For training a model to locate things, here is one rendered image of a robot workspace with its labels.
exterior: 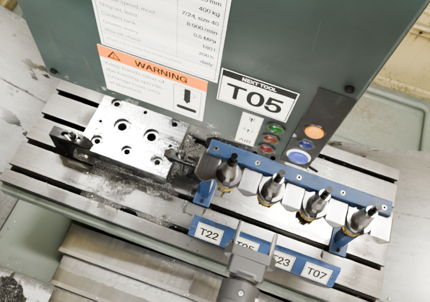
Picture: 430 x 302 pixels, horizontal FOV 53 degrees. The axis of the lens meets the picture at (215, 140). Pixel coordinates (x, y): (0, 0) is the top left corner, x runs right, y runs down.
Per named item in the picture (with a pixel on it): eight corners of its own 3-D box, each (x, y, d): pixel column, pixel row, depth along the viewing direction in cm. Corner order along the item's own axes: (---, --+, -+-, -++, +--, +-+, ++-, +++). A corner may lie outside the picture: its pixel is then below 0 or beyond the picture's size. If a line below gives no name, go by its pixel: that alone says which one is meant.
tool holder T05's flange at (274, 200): (285, 185, 107) (287, 182, 105) (278, 208, 104) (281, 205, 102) (261, 176, 107) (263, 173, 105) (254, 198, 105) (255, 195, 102)
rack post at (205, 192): (208, 208, 134) (217, 172, 107) (192, 202, 134) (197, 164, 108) (218, 180, 138) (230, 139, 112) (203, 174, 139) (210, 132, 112)
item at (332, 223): (343, 231, 102) (344, 230, 101) (322, 223, 103) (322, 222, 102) (349, 205, 105) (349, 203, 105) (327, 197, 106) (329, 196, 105)
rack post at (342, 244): (344, 258, 131) (388, 233, 104) (327, 251, 131) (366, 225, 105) (350, 227, 135) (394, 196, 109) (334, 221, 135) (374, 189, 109)
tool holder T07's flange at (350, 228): (368, 212, 106) (372, 209, 104) (369, 237, 103) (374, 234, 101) (343, 208, 106) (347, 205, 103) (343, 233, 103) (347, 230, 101)
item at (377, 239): (388, 247, 101) (390, 246, 101) (366, 239, 102) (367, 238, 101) (392, 220, 105) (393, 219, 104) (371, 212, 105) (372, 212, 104)
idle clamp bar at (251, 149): (278, 176, 141) (283, 168, 135) (202, 155, 142) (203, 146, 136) (281, 162, 143) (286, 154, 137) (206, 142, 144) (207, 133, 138)
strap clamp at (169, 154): (201, 182, 137) (205, 164, 124) (163, 169, 138) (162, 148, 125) (205, 173, 139) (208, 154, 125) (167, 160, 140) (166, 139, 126)
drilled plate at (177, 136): (166, 183, 132) (166, 178, 127) (79, 152, 134) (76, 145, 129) (192, 123, 142) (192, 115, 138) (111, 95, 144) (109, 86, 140)
